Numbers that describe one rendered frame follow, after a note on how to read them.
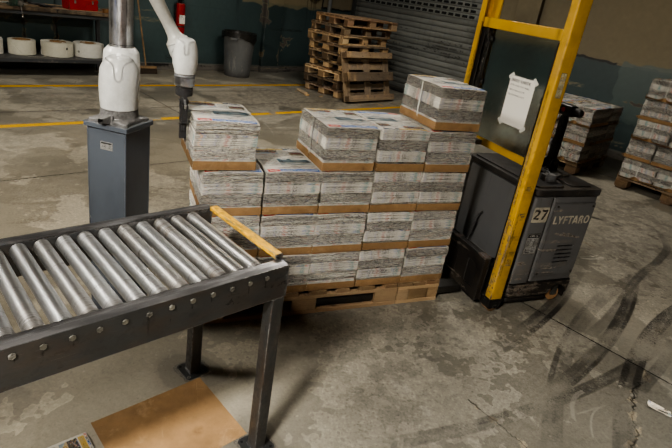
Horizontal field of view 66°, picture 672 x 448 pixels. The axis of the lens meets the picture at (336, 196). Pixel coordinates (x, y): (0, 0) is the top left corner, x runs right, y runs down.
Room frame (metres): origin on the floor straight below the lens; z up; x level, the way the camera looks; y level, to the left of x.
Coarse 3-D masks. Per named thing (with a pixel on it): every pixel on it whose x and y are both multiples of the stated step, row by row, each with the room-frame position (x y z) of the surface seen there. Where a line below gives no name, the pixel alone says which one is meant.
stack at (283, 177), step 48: (240, 192) 2.24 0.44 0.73; (288, 192) 2.35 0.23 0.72; (336, 192) 2.46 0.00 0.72; (384, 192) 2.58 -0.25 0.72; (240, 240) 2.25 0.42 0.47; (288, 240) 2.36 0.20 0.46; (336, 240) 2.48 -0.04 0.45; (384, 240) 2.60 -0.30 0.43; (336, 288) 2.51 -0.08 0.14; (384, 288) 2.63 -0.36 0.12
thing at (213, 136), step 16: (192, 112) 2.27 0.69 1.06; (192, 128) 2.21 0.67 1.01; (208, 128) 2.16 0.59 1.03; (224, 128) 2.19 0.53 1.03; (240, 128) 2.23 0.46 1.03; (256, 128) 2.26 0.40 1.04; (192, 144) 2.16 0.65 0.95; (208, 144) 2.17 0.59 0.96; (224, 144) 2.20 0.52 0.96; (240, 144) 2.24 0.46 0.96; (256, 144) 2.27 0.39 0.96; (192, 160) 2.16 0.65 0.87; (208, 160) 2.17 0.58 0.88; (224, 160) 2.20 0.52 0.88; (240, 160) 2.24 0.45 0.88
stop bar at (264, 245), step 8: (216, 208) 1.82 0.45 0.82; (224, 216) 1.76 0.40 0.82; (232, 224) 1.72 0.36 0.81; (240, 224) 1.71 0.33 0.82; (240, 232) 1.68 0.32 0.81; (248, 232) 1.66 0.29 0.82; (256, 240) 1.61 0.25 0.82; (264, 240) 1.62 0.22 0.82; (264, 248) 1.58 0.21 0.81; (272, 248) 1.57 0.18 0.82; (272, 256) 1.54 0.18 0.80; (280, 256) 1.54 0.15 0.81
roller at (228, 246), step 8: (192, 216) 1.77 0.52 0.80; (200, 216) 1.77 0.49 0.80; (192, 224) 1.74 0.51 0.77; (200, 224) 1.72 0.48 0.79; (208, 224) 1.71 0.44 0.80; (208, 232) 1.67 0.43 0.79; (216, 232) 1.66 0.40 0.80; (216, 240) 1.63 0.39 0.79; (224, 240) 1.61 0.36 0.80; (224, 248) 1.59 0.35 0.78; (232, 248) 1.57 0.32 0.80; (240, 248) 1.57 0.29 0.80; (232, 256) 1.55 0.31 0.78; (240, 256) 1.53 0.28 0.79; (248, 256) 1.53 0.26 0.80; (240, 264) 1.51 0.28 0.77; (248, 264) 1.49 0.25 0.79; (256, 264) 1.48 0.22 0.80
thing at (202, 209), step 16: (176, 208) 1.80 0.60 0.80; (192, 208) 1.83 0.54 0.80; (208, 208) 1.85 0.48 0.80; (96, 224) 1.58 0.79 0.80; (112, 224) 1.60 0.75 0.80; (128, 224) 1.63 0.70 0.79; (0, 240) 1.38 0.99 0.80; (16, 240) 1.39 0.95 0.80; (32, 240) 1.41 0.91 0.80; (48, 240) 1.44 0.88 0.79; (16, 272) 1.37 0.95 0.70
